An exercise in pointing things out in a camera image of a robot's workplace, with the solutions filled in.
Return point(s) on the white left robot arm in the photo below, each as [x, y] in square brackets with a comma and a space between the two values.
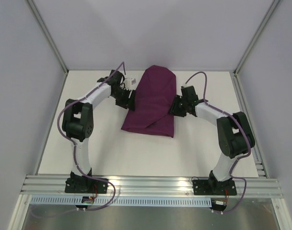
[75, 121]

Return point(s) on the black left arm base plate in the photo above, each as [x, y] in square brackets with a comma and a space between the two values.
[76, 184]

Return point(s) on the purple cloth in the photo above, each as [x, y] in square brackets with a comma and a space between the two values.
[155, 93]

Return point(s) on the right aluminium frame post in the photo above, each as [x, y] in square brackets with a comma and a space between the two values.
[260, 30]

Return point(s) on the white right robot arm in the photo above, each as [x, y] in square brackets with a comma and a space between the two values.
[235, 136]

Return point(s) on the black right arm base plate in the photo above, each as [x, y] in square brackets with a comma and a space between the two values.
[209, 187]

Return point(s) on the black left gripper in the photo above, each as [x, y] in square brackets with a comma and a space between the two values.
[127, 101]

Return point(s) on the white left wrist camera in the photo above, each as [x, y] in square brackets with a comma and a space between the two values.
[129, 82]

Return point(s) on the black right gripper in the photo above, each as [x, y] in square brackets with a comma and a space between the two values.
[175, 108]

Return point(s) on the aluminium frame post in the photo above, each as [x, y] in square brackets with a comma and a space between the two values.
[260, 30]
[44, 29]

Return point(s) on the left aluminium frame post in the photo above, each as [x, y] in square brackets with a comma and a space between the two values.
[44, 29]

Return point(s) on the aluminium front frame rail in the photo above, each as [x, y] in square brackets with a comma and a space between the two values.
[54, 184]

